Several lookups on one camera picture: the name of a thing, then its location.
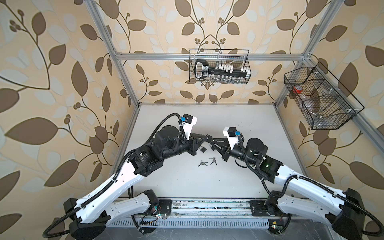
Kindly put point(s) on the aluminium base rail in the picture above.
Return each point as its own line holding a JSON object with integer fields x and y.
{"x": 216, "y": 213}

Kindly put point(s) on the black tool set in basket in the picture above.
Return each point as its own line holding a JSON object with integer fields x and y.
{"x": 202, "y": 69}

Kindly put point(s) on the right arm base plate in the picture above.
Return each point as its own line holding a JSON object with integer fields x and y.
{"x": 263, "y": 208}

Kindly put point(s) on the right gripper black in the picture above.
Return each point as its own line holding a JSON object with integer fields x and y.
{"x": 226, "y": 149}

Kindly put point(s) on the aluminium frame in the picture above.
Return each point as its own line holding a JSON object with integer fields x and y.
{"x": 93, "y": 8}

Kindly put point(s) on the wall wire basket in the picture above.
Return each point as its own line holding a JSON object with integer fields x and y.
{"x": 234, "y": 57}
{"x": 326, "y": 103}

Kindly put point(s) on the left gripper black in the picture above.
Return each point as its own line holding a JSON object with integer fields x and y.
{"x": 193, "y": 142}

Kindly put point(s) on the silver key bunch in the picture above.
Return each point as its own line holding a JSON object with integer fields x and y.
{"x": 214, "y": 161}
{"x": 203, "y": 164}

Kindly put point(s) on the red capped item in basket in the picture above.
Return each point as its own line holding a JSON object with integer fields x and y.
{"x": 297, "y": 89}

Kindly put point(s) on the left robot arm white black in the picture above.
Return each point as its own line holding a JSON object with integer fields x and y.
{"x": 166, "y": 141}

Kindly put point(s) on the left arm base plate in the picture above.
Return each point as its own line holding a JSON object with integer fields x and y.
{"x": 163, "y": 207}

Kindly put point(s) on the black padlock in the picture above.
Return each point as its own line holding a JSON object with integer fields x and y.
{"x": 203, "y": 149}

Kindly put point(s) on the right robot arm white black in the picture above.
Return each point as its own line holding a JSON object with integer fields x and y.
{"x": 297, "y": 194}

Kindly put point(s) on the back wall wire basket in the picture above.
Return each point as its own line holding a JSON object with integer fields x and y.
{"x": 234, "y": 57}

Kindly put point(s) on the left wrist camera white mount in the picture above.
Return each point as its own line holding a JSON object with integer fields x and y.
{"x": 188, "y": 121}

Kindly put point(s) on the right wall wire basket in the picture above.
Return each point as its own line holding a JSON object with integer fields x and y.
{"x": 326, "y": 103}

